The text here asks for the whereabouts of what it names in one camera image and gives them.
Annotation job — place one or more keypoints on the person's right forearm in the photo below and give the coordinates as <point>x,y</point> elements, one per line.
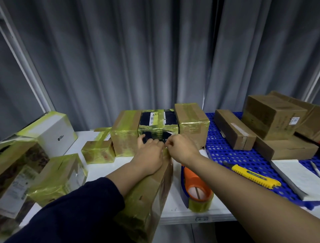
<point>250,200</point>

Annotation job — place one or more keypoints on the large plain brown box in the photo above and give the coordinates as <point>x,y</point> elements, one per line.
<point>311,120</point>

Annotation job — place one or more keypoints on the narrow brown cardboard box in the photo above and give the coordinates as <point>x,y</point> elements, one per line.
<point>235,131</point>

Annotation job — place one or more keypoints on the yellow utility knife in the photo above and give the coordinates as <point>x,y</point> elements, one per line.
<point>252,175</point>

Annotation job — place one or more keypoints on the person's right fingers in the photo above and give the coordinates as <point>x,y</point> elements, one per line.
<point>170,143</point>

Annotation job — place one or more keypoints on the person's right hand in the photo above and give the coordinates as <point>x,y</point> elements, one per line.
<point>183,149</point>

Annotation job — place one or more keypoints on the white metal frame post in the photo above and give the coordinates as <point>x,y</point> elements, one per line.
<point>25,62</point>

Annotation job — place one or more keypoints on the person's left hand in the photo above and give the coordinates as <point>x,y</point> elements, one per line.
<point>148,157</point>

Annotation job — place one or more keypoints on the blue perforated plastic pallet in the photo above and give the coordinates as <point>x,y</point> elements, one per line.
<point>225,155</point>

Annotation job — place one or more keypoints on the white pen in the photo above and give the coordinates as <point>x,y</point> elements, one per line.
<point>315,169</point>

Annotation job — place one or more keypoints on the small flat white box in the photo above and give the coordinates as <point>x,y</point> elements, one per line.
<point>103,134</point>

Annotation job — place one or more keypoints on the person's left thumb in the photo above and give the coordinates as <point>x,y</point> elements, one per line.
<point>141,140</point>

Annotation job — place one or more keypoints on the white foam sheet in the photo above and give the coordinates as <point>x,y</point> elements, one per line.
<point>297,177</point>

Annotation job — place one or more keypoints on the small taped cardboard box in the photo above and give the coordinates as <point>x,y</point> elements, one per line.
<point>98,151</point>

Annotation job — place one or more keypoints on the dark blue taped box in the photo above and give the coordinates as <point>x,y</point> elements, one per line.
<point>157,122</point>

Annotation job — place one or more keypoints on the white box with yellow tape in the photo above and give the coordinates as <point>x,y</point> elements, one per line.
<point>53,132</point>

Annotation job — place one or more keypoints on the long taped cardboard box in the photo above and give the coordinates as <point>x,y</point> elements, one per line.
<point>147,200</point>

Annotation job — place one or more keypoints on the white paper slip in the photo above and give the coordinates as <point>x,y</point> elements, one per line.
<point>203,153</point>

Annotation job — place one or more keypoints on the orange tape dispenser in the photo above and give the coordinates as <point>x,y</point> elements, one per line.
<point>198,192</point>

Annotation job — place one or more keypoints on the taped box with white label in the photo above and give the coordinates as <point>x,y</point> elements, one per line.
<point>58,177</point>

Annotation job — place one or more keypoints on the large patterned taped box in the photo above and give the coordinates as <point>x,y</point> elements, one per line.
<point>17,180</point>

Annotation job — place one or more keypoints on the person's left forearm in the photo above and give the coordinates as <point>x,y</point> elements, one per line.
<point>82,205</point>

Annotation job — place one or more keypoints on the brown box with white label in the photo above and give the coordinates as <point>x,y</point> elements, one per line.
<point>272,117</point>

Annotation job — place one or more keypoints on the grey curtain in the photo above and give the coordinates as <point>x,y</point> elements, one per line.
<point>150,55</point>

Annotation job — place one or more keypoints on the tall taped cardboard box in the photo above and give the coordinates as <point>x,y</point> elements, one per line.
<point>125,132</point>

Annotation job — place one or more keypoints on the flat brown cardboard box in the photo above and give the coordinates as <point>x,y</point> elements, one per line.
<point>287,149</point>

